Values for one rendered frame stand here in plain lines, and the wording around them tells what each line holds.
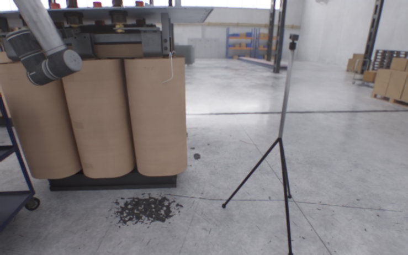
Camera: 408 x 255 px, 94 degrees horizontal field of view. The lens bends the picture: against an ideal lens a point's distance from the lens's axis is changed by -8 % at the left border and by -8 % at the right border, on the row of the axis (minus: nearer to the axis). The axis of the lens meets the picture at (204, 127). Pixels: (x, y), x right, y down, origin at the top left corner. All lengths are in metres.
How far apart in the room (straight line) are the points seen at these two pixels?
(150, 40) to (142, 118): 0.52
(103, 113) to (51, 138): 0.45
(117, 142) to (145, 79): 0.52
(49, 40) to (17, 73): 0.65
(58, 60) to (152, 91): 0.57
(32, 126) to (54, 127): 0.14
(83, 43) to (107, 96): 0.36
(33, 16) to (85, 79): 0.52
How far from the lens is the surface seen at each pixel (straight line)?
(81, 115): 1.62
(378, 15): 13.58
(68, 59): 1.14
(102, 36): 1.57
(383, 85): 6.73
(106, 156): 1.69
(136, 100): 1.48
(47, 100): 1.73
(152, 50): 1.44
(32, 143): 1.89
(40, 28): 1.17
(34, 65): 1.27
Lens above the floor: 1.15
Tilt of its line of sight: 21 degrees down
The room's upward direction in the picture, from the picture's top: straight up
